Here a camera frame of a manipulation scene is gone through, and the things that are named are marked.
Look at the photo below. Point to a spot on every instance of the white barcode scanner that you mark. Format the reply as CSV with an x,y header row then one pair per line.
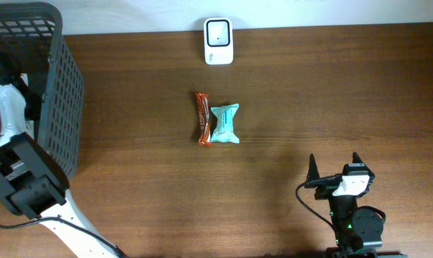
x,y
218,41

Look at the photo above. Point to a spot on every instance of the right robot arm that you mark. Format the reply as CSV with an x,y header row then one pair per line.
x,y
358,229

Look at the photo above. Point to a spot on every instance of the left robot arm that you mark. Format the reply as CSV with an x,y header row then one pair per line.
x,y
31,182

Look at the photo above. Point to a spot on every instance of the orange red snack bar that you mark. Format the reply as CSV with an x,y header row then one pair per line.
x,y
203,113

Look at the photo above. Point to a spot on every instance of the teal snack packet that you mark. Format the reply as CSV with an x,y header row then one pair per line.
x,y
224,130

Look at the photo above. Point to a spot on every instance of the grey plastic mesh basket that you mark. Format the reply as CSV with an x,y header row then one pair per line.
x,y
31,35

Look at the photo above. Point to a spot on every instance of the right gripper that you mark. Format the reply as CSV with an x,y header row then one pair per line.
x,y
325,189

